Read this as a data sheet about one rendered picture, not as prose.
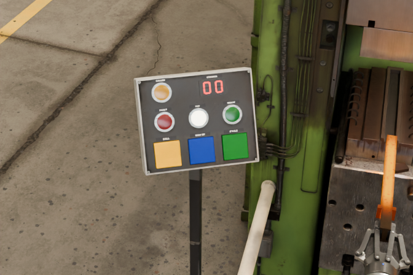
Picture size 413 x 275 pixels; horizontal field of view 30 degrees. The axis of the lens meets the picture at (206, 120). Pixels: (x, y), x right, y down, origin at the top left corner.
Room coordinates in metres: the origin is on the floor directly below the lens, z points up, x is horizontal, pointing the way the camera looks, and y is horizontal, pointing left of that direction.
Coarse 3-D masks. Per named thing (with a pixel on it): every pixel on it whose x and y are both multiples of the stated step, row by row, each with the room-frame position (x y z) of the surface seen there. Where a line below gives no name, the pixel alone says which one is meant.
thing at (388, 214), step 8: (392, 136) 1.77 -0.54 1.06; (392, 144) 1.73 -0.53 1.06; (392, 152) 1.69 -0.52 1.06; (392, 160) 1.66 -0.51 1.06; (384, 168) 1.62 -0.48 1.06; (392, 168) 1.62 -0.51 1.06; (384, 176) 1.59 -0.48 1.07; (392, 176) 1.59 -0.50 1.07; (384, 184) 1.55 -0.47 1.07; (392, 184) 1.55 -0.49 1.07; (384, 192) 1.52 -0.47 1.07; (392, 192) 1.52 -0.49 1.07; (384, 200) 1.49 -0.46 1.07; (392, 200) 1.49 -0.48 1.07; (384, 208) 1.44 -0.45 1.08; (392, 208) 1.44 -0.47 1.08; (376, 216) 1.45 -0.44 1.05; (384, 216) 1.41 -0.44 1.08; (392, 216) 1.44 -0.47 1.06; (384, 224) 1.38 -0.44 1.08; (384, 232) 1.37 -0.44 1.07; (384, 240) 1.37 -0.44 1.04
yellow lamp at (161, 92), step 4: (156, 88) 1.83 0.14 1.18; (160, 88) 1.83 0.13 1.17; (164, 88) 1.84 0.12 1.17; (156, 92) 1.83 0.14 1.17; (160, 92) 1.83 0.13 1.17; (164, 92) 1.83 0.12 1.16; (168, 92) 1.83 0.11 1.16; (156, 96) 1.82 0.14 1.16; (160, 96) 1.82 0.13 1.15; (164, 96) 1.83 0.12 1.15
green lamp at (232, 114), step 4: (228, 108) 1.84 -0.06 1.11; (232, 108) 1.84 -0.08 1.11; (236, 108) 1.84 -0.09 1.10; (228, 112) 1.83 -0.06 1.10; (232, 112) 1.83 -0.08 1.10; (236, 112) 1.83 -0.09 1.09; (228, 116) 1.82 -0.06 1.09; (232, 116) 1.83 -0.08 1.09; (236, 116) 1.83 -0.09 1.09; (228, 120) 1.82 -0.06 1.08; (232, 120) 1.82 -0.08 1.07; (236, 120) 1.82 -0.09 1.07
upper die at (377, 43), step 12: (372, 24) 1.88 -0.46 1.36; (372, 36) 1.86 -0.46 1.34; (384, 36) 1.85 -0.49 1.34; (396, 36) 1.84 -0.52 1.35; (408, 36) 1.84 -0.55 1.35; (360, 48) 1.87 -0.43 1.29; (372, 48) 1.86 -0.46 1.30; (384, 48) 1.85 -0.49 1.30; (396, 48) 1.84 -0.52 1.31; (408, 48) 1.84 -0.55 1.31; (396, 60) 1.84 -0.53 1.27; (408, 60) 1.83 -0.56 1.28
